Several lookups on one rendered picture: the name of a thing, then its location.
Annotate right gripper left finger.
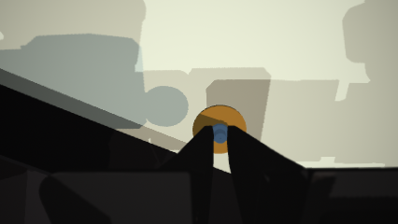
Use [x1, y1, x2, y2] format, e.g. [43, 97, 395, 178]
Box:
[39, 126, 214, 224]

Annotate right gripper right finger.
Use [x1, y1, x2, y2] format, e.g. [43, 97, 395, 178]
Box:
[227, 125, 398, 224]

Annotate orange round disc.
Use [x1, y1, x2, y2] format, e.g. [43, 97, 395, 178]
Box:
[192, 105, 247, 154]

